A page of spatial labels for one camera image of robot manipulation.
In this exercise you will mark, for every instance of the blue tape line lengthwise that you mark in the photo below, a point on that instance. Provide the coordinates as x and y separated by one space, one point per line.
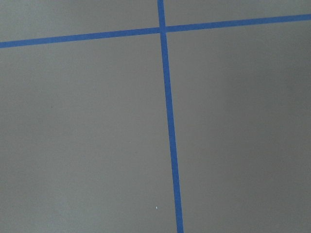
170 117

